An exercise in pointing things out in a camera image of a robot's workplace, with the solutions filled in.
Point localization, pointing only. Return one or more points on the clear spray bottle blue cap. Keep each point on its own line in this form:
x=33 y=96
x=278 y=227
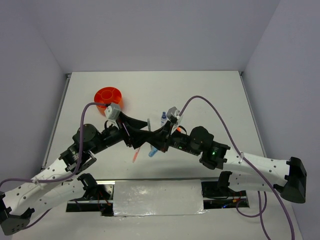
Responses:
x=163 y=119

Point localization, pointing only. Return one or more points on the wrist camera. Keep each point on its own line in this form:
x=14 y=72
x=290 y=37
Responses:
x=112 y=112
x=174 y=116

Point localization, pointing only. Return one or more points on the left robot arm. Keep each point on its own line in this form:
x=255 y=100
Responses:
x=64 y=179

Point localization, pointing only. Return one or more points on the silver taped plate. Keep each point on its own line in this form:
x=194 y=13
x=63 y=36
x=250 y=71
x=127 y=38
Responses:
x=158 y=198

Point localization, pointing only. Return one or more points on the clear orange pen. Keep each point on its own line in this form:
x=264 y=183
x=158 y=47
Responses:
x=136 y=154

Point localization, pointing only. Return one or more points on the translucent blue correction tape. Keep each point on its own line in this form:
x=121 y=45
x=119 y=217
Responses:
x=152 y=152

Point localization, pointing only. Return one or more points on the orange round desk organizer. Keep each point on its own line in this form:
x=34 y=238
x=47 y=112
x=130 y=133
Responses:
x=108 y=95

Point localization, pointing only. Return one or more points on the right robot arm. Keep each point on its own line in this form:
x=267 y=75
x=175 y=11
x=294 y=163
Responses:
x=240 y=171

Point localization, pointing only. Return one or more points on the clear green pen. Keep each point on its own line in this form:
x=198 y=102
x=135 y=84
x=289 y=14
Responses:
x=149 y=125

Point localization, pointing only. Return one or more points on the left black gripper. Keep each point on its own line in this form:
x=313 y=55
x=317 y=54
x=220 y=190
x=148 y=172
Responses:
x=135 y=136

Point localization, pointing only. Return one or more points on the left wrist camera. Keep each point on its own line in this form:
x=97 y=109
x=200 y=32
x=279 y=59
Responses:
x=112 y=112

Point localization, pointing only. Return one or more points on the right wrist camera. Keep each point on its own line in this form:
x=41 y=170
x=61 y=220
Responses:
x=174 y=116

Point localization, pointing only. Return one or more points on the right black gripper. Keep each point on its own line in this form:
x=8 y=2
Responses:
x=161 y=139

